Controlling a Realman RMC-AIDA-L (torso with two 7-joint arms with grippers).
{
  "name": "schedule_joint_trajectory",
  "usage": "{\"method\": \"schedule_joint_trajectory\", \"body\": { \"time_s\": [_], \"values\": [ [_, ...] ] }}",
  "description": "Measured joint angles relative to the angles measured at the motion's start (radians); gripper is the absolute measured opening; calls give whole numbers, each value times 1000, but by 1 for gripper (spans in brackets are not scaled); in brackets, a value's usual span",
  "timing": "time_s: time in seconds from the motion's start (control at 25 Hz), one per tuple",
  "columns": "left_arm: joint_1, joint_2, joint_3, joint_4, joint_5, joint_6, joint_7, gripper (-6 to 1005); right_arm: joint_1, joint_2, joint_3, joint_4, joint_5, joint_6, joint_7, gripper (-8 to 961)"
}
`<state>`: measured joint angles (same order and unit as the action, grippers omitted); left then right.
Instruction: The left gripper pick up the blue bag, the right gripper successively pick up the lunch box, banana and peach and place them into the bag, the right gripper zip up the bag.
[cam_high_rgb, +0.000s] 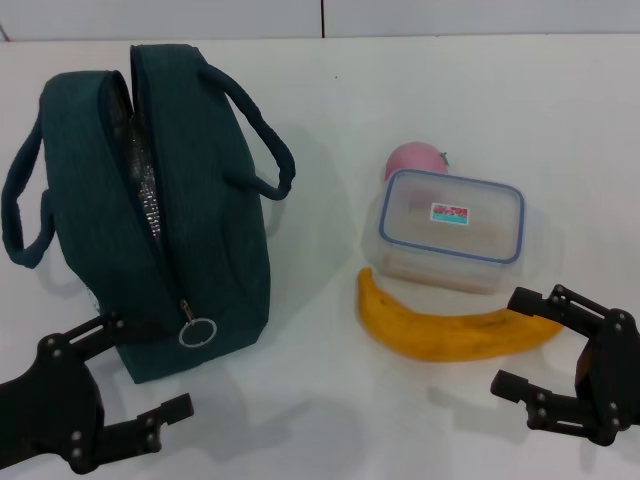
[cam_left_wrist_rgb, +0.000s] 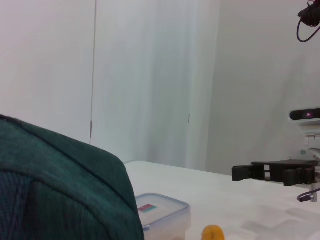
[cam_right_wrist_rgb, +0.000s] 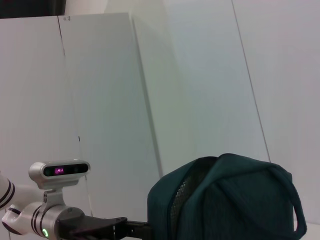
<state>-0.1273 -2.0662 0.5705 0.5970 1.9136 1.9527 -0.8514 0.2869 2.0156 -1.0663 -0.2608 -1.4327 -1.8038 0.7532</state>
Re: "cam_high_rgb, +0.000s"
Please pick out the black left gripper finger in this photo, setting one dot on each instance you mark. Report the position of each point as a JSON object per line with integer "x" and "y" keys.
{"x": 90, "y": 335}
{"x": 130, "y": 432}

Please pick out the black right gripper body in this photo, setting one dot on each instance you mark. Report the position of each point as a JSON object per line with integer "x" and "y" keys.
{"x": 617, "y": 375}

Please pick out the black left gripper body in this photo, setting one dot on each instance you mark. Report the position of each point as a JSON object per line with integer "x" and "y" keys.
{"x": 45, "y": 405}

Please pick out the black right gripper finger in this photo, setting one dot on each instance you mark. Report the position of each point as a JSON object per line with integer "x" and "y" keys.
{"x": 550, "y": 412}
{"x": 565, "y": 307}

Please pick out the yellow banana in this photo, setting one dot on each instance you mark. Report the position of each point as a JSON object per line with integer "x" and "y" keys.
{"x": 440, "y": 340}

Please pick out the clear food container blue seal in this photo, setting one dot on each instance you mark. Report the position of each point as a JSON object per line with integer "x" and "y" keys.
{"x": 450, "y": 235}

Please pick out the dark teal insulated lunch bag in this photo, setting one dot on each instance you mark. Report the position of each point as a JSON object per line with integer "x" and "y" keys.
{"x": 200, "y": 200}

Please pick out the pink toy peach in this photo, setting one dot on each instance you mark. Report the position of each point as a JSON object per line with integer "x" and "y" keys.
{"x": 415, "y": 157}

